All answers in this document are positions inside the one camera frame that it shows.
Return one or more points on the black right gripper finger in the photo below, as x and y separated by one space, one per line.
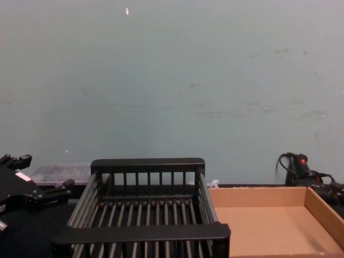
337 187

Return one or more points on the small white three-armed plastic piece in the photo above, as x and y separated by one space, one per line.
214 183

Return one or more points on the clear plastic case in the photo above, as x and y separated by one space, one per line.
59 172

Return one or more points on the shallow brown cardboard tray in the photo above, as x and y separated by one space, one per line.
268 228

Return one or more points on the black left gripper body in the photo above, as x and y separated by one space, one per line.
16 190

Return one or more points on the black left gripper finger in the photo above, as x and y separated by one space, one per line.
18 161
56 190

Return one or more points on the black rack with steel bars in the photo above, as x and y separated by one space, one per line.
139 233

